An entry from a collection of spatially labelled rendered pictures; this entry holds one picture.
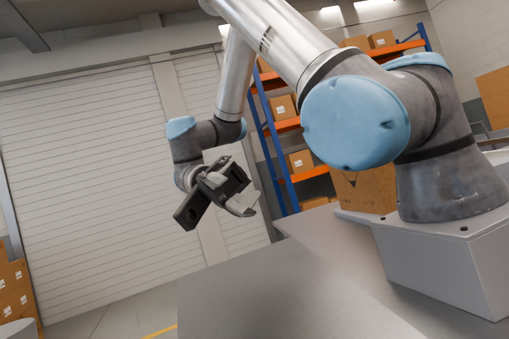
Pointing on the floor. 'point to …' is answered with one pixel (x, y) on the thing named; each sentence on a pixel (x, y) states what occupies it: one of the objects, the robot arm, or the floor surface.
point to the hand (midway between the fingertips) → (235, 199)
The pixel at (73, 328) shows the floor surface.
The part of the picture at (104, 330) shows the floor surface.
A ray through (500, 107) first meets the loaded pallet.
